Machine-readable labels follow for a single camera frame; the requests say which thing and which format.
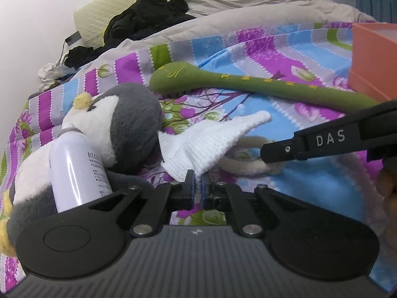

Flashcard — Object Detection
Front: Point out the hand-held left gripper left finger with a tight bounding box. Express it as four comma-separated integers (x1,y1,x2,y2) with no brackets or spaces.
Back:
79,170,197,237

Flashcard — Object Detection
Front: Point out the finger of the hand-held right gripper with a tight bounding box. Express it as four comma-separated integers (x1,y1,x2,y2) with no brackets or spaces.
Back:
260,99,397,165

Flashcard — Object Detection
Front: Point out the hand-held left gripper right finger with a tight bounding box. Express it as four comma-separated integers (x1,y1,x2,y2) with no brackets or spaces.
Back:
201,174,314,237

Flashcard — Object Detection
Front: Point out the white knitted towel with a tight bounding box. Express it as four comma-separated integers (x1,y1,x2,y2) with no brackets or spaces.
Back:
158,111,273,182

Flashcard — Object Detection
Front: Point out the beige plush ring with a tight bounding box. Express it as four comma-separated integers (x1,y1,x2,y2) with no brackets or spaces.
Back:
217,136,283,176

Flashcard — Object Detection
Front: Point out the salmon pink box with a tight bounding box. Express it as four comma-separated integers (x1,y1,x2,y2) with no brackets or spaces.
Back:
347,22,397,103

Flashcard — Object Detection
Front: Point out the person's right hand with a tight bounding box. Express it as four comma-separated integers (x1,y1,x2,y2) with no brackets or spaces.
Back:
375,166,397,255

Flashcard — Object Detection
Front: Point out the striped floral bed sheet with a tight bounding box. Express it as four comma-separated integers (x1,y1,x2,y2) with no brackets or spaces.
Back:
0,22,397,295

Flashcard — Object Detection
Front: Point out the grey white penguin plush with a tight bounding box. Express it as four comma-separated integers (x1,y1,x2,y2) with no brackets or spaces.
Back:
0,83,163,255

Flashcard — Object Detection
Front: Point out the long green plush snake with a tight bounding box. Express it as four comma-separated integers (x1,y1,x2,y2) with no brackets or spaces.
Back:
149,62,383,114

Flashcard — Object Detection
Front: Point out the pale lavender spray bottle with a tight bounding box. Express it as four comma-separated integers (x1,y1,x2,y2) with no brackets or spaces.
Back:
48,127,114,214

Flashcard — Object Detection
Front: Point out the grey duvet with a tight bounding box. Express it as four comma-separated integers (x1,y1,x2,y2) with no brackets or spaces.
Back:
76,0,377,78

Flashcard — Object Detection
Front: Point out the small black garment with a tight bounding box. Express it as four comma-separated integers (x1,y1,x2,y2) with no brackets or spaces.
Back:
65,46,104,69

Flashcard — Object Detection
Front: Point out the large black clothes pile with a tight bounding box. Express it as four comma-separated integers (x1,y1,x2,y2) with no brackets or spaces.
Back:
103,0,197,48

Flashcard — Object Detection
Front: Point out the crumpled white cloth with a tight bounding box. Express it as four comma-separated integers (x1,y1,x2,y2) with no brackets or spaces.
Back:
38,62,78,92

